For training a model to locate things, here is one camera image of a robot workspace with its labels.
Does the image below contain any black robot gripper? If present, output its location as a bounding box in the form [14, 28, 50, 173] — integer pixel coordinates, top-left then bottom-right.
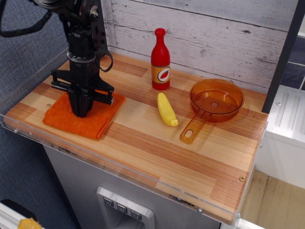
[51, 53, 114, 117]

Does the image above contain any orange knitted cloth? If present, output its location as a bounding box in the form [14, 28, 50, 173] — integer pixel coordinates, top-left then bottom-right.
[43, 93, 125, 139]

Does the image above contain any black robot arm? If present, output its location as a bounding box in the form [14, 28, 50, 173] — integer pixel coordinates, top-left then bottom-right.
[34, 0, 114, 117]

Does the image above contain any yellow toy banana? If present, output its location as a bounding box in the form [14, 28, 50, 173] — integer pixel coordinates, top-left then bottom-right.
[157, 93, 178, 126]

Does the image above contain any red toy sauce bottle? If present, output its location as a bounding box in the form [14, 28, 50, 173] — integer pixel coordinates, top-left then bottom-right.
[151, 28, 171, 90]

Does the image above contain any silver toy fridge cabinet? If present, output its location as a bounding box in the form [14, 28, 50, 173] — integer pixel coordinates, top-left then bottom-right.
[44, 146, 221, 229]

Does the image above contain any yellow object bottom corner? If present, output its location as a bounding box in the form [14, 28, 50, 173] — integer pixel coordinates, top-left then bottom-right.
[17, 218, 43, 229]

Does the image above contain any orange transparent toy pan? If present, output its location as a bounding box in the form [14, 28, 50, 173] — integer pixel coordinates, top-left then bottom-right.
[180, 79, 244, 144]

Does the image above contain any clear acrylic table guard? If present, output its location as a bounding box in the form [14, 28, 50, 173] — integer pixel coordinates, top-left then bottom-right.
[4, 54, 268, 224]

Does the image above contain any white toy sink unit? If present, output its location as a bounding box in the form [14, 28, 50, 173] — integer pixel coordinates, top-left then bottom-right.
[255, 85, 305, 188]

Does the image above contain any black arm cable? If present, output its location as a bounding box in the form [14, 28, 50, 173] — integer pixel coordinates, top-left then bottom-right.
[0, 0, 114, 73]

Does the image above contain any black vertical post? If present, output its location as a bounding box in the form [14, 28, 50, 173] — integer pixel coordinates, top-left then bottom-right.
[262, 0, 305, 114]

